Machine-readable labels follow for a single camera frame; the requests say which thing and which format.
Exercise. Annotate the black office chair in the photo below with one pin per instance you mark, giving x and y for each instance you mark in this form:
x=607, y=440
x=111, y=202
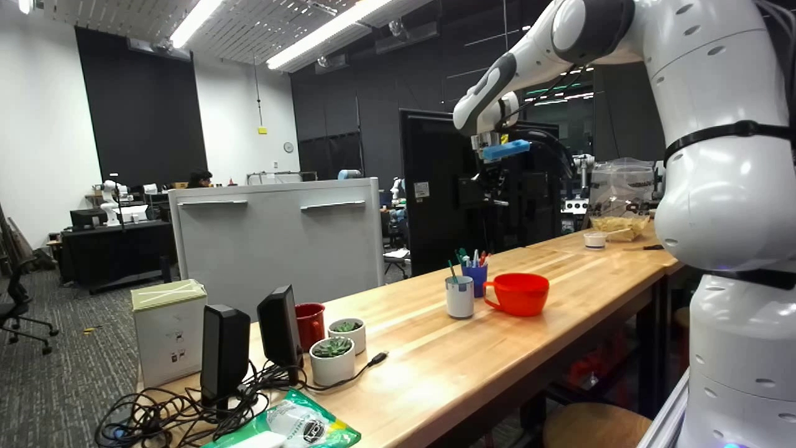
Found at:
x=17, y=307

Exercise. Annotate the white box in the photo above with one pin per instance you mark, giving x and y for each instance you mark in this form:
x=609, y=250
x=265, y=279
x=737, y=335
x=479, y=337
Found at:
x=167, y=330

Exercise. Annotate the white plant pot right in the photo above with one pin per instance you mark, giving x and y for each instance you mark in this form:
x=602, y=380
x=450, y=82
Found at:
x=351, y=330

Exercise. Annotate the markers in blue cup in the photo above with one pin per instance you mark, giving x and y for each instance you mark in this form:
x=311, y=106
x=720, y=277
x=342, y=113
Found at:
x=474, y=256

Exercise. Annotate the white plant pot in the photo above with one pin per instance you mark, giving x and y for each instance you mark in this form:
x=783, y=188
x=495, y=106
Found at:
x=351, y=330
x=331, y=358

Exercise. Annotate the red mug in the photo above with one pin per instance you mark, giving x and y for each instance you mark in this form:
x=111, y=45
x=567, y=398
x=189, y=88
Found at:
x=308, y=319

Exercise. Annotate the wooden stool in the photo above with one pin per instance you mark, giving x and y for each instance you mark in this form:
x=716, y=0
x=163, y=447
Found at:
x=593, y=427

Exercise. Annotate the black speaker left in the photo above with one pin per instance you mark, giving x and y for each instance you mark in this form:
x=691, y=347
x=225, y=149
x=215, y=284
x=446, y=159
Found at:
x=225, y=353

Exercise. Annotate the grey metal cabinet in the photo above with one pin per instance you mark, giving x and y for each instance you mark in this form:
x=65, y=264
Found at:
x=320, y=238

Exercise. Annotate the white plant pot left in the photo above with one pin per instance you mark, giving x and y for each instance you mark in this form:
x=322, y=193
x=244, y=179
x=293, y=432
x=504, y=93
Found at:
x=331, y=358

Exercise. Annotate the black desk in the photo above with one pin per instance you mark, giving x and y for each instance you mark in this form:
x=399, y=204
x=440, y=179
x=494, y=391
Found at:
x=113, y=251

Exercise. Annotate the blue pen cup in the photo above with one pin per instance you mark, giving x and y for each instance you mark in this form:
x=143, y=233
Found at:
x=479, y=275

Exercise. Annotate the grey white cup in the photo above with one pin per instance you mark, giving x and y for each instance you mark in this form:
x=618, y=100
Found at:
x=458, y=296

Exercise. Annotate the small white cup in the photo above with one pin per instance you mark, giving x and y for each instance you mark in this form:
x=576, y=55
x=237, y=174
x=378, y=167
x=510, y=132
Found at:
x=594, y=239

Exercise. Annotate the black speaker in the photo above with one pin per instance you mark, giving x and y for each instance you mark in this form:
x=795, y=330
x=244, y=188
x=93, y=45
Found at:
x=225, y=353
x=278, y=332

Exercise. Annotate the red plastic bowl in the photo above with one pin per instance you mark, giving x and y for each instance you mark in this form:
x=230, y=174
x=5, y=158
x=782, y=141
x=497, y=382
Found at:
x=517, y=294

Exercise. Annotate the clear plastic container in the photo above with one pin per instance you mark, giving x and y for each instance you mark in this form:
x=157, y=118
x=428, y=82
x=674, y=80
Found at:
x=620, y=199

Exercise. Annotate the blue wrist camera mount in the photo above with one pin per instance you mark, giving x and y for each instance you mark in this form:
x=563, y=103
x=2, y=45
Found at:
x=506, y=149

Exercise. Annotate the black speaker right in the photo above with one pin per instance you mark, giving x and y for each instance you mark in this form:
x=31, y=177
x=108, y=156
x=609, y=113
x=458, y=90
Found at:
x=278, y=332

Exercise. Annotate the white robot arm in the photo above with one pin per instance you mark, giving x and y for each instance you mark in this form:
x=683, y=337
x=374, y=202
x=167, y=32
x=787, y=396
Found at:
x=726, y=207

